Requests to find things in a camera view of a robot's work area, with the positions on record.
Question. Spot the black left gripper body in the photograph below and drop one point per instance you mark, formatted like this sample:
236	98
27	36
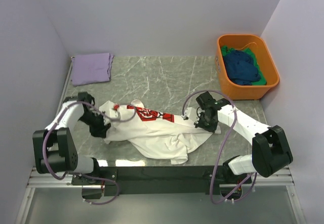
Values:
96	123

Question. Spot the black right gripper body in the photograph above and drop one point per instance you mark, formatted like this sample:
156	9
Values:
205	123

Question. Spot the white t-shirt red print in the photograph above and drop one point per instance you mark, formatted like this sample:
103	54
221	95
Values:
155	134

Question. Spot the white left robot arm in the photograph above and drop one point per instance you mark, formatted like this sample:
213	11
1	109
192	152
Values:
54	148

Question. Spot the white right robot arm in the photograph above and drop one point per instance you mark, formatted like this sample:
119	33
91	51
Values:
270	148

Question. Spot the folded lavender t-shirt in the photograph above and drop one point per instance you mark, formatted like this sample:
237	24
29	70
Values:
91	68

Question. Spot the blue t-shirt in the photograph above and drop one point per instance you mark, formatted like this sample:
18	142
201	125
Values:
240	67

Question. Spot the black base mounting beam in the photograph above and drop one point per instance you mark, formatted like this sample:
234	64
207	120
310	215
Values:
127	180

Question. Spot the green t-shirt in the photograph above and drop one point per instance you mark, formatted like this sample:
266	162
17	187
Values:
259	80

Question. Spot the orange plastic bin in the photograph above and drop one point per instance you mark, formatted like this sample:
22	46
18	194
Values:
264	60

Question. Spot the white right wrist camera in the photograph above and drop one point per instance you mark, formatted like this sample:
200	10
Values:
192	113

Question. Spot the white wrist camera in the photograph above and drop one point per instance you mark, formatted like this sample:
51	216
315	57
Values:
112	114
192	113

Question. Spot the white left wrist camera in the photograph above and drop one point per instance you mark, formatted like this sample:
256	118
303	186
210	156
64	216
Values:
112	114

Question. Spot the aluminium extrusion rail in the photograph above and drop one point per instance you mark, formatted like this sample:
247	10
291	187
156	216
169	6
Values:
36	180

